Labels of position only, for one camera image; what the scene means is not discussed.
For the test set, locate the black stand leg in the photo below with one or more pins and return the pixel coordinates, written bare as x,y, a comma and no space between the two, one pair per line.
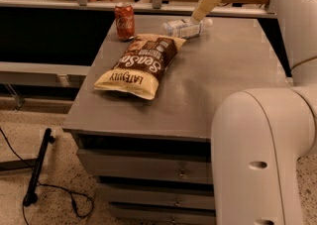
34,164

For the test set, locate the red soda can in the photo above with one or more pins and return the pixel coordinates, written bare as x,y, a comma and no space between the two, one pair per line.
125,22

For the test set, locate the brown yellow chips bag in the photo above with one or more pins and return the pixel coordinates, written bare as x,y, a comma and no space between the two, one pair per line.
142,66

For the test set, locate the clear plastic water bottle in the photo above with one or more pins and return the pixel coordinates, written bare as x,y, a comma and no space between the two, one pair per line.
185,28

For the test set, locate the grey metal railing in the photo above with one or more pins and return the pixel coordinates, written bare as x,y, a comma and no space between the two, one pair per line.
46,48

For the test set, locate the grey drawer cabinet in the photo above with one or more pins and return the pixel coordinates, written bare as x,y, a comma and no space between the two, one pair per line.
152,159

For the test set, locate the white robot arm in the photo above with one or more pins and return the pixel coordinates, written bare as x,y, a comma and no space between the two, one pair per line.
258,135

